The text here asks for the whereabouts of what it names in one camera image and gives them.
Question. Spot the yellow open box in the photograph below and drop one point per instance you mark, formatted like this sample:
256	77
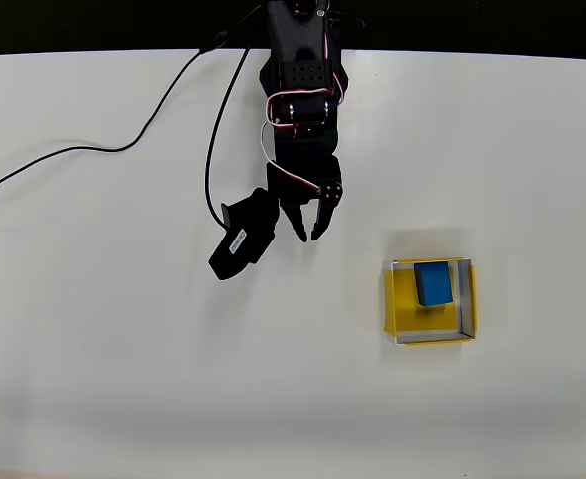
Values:
402	314

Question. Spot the black wrist camera with label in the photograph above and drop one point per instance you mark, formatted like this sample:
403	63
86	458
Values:
242	239

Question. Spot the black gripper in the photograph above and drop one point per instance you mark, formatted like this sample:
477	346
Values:
299	196

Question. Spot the blue block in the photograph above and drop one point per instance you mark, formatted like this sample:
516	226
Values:
434	284

